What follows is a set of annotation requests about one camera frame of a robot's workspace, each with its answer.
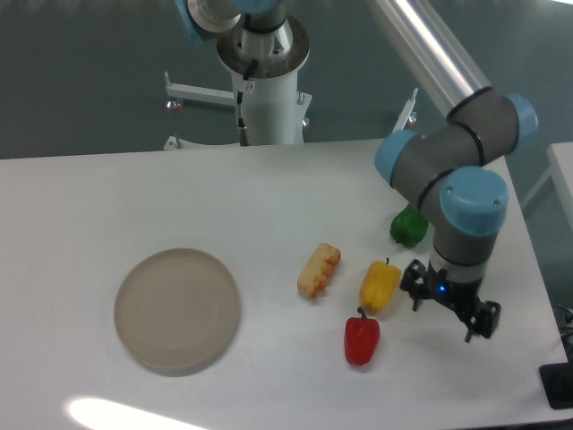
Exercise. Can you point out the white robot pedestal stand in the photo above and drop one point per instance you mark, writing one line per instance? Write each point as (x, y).
(263, 53)

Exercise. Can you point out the beige round plate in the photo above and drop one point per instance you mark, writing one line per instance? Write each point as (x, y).
(176, 311)

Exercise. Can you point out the yellow bell pepper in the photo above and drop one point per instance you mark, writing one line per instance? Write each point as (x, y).
(378, 286)

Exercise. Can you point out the black box at edge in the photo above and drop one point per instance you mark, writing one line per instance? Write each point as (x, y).
(557, 384)

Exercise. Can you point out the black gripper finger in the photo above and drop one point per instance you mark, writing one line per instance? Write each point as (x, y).
(481, 319)
(414, 283)

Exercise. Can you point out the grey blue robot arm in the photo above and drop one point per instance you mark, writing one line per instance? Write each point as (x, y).
(443, 175)

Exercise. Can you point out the orange corn cob toy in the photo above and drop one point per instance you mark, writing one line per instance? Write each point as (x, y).
(318, 270)

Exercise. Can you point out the green bell pepper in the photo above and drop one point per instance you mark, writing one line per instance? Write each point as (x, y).
(409, 227)

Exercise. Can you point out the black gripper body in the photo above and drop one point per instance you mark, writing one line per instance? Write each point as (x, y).
(453, 285)

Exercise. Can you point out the red bell pepper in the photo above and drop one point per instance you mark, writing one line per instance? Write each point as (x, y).
(361, 338)

